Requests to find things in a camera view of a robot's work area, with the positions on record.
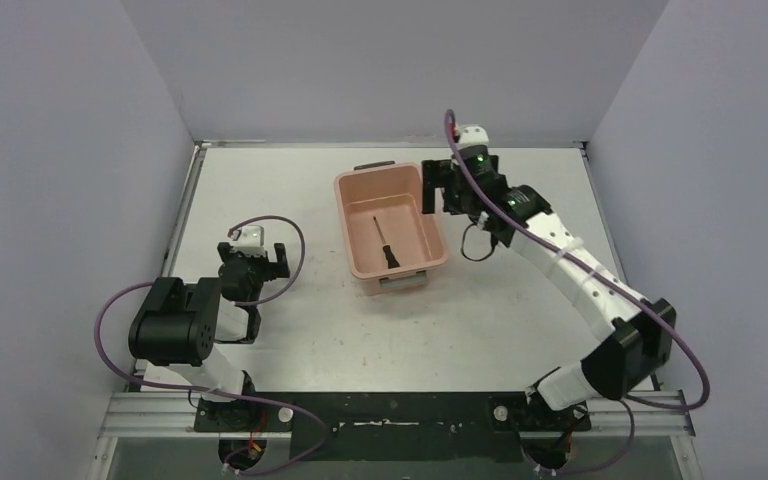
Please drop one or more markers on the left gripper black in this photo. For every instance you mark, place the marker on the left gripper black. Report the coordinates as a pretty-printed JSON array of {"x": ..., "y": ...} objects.
[{"x": 251, "y": 268}]

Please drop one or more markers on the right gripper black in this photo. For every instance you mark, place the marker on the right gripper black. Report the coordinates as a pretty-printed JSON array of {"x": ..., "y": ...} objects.
[{"x": 439, "y": 173}]

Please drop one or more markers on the black yellow screwdriver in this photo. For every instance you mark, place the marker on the black yellow screwdriver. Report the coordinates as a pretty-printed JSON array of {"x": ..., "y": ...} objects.
[{"x": 389, "y": 255}]

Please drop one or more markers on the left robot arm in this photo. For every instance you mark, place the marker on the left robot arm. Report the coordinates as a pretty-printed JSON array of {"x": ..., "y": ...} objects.
[{"x": 180, "y": 326}]

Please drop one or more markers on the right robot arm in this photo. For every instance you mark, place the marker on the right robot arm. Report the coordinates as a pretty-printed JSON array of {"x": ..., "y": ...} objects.
[{"x": 629, "y": 329}]

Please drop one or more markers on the pink plastic bin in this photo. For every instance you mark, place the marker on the pink plastic bin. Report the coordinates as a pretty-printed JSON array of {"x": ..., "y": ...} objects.
[{"x": 393, "y": 193}]

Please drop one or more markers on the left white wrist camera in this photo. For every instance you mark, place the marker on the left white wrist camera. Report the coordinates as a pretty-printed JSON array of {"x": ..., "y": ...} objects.
[{"x": 249, "y": 241}]

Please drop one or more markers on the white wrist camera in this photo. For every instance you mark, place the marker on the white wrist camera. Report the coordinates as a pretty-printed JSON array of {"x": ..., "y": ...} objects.
[
  {"x": 470, "y": 135},
  {"x": 249, "y": 241}
]

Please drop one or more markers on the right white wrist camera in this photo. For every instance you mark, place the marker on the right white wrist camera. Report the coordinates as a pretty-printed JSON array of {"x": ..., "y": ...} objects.
[{"x": 470, "y": 135}]

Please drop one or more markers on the aluminium front rail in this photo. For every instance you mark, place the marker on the aluminium front rail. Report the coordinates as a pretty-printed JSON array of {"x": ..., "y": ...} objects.
[{"x": 170, "y": 415}]

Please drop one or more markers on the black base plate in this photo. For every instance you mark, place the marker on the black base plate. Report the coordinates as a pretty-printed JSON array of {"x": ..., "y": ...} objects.
[{"x": 399, "y": 426}]

